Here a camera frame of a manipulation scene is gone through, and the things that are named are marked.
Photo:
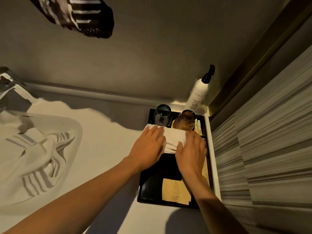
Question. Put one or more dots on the blue glass cup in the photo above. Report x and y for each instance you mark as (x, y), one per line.
(162, 115)

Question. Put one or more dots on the dark patterned hanging garment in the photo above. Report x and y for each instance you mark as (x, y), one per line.
(85, 21)

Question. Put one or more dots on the black tray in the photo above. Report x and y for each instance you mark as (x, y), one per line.
(156, 182)

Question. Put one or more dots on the person's left hand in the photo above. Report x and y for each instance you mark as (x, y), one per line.
(148, 151)

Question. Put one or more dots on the chrome faucet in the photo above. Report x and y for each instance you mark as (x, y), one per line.
(7, 85)

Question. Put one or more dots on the amber ribbed glass cup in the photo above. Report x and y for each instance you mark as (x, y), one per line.
(185, 120)

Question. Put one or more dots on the square kraft paper packet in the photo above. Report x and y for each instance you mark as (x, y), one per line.
(175, 192)

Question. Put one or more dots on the person's right hand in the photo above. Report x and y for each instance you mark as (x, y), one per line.
(192, 158)

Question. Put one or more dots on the white pump bottle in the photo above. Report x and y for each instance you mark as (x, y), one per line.
(196, 95)

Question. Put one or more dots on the small white sachet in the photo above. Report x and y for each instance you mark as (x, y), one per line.
(198, 126)

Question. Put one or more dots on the person's left forearm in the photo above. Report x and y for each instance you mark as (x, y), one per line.
(80, 202)

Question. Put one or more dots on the person's right forearm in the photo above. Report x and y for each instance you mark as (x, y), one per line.
(214, 212)

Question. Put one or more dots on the small striped white towel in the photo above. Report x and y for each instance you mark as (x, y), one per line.
(173, 138)

